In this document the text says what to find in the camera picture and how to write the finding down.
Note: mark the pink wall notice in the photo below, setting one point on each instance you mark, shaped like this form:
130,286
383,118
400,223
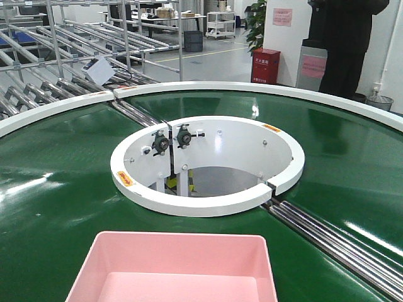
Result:
282,17

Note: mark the white wheeled cart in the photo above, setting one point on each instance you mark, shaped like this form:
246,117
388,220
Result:
221,24

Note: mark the black plastic crate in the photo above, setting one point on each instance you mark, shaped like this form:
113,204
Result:
193,41

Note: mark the person in dark clothes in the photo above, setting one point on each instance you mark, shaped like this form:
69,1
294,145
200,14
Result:
347,32

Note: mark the steel transfer rollers right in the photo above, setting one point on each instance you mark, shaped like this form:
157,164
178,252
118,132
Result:
358,257

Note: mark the steel transfer rollers left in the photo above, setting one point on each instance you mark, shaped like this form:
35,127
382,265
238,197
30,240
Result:
134,113

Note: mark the grey floor stand unit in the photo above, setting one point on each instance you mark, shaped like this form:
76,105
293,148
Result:
312,65

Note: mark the grey mesh waste bin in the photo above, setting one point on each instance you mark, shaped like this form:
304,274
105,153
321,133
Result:
381,102

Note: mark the left black bearing block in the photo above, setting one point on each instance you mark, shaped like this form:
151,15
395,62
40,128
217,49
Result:
161,143

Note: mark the long office table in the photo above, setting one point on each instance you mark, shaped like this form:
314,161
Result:
152,25

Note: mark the pink plastic bin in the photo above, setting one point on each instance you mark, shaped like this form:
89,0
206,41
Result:
153,266

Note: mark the red fire extinguisher cabinet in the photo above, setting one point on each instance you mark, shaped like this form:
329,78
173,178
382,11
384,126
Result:
265,66

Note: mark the green potted plant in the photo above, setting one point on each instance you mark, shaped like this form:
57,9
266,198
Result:
255,22

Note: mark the white control box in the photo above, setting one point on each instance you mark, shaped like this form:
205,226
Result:
98,70

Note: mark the metal roller flow rack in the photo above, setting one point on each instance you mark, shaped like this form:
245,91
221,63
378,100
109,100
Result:
44,45

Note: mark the white outer conveyor rim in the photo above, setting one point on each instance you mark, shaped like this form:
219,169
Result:
25,118

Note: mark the right black bearing block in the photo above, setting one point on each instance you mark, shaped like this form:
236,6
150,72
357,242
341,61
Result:
183,137

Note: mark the steel transfer rollers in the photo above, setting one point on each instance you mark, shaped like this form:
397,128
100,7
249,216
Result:
358,257
134,113

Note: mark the black bearing block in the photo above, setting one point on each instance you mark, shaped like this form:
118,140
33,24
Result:
183,137
161,143

